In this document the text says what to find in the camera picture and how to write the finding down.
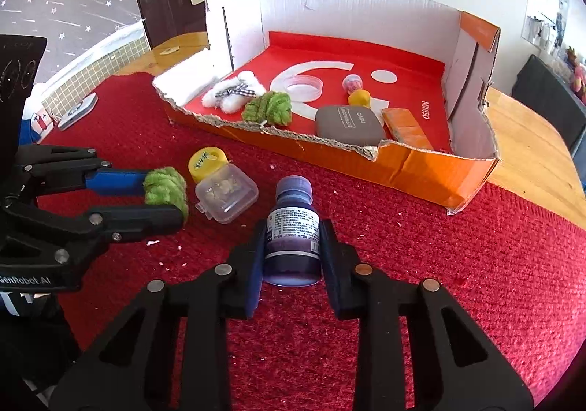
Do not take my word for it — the green fluffy scrunchie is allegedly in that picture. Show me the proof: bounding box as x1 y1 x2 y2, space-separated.
143 166 189 221
241 91 292 127

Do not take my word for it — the yellow capped small jar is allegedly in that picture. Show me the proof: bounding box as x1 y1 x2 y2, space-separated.
188 146 229 184

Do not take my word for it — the white power bank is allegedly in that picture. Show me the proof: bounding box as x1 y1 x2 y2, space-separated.
58 93 98 131

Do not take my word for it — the clear round plastic dish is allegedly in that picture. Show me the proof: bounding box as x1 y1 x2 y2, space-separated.
283 74 324 103

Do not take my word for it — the clear square plastic case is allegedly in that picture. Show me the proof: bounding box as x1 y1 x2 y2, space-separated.
196 163 259 225

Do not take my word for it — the red knitted table cloth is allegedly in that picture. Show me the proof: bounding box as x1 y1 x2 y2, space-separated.
36 72 586 411

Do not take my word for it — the white fluffy star hair clip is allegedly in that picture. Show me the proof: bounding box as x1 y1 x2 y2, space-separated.
202 71 267 113

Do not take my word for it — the purple bottle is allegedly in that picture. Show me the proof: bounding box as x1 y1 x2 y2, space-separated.
263 175 322 287

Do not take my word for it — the orange soap bar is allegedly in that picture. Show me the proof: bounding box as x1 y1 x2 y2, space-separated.
381 108 433 150

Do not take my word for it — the orange cardboard box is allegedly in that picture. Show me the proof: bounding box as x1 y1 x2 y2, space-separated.
153 0 501 213

